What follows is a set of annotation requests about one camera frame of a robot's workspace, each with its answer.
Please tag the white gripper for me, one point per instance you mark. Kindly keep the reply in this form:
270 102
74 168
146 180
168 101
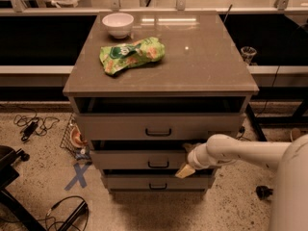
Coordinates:
192 158

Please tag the grey drawer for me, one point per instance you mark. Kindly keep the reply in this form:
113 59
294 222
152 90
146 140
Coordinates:
139 154
159 118
153 180

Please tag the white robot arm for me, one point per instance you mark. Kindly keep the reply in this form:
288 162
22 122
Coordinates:
289 160

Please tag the grey bottom drawer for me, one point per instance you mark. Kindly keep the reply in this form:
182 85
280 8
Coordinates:
153 180

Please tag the grey drawer cabinet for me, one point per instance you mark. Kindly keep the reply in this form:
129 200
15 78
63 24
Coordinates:
200 61

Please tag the grey top drawer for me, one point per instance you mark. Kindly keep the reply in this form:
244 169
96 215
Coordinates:
159 118

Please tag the black metal bar right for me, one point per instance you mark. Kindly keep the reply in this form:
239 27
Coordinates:
254 123

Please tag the black chair caster leg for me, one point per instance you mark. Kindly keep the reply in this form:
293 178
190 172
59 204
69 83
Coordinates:
263 192

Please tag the blue tape cross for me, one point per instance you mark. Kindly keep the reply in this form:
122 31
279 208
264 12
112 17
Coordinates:
79 176

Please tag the brown shoe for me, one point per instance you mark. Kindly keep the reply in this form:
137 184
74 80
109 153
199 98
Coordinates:
295 134

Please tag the black bar bottom left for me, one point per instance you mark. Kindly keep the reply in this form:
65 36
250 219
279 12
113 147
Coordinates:
80 210

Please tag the clear glass cup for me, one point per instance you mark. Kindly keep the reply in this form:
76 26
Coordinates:
248 53

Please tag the green snack bag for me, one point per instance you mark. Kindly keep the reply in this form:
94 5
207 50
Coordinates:
130 55

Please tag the white ceramic bowl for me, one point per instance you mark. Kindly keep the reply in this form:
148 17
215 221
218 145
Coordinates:
118 25

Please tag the wire basket with items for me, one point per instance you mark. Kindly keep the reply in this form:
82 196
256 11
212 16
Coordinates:
73 141

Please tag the black power adapter with cable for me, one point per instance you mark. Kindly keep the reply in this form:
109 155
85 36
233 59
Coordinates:
31 124

